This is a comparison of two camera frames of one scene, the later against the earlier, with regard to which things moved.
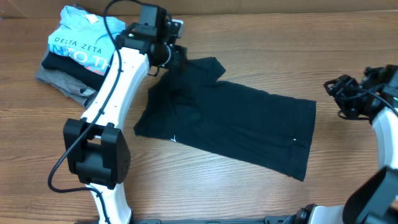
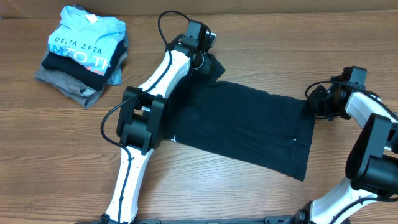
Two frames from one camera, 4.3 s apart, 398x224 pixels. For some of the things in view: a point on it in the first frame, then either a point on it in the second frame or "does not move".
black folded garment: [83, 74] does not move
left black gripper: [180, 56] -> [195, 68]
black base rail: [268, 219] does not move
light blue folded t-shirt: [83, 37] does not move
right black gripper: [339, 92] -> [319, 101]
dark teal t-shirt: [186, 102] does not move
